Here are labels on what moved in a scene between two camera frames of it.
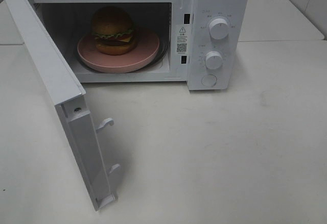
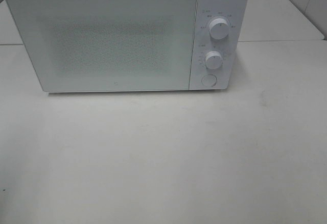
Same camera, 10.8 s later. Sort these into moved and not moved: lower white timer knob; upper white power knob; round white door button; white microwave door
Moved: white microwave door
Not moved: lower white timer knob; round white door button; upper white power knob
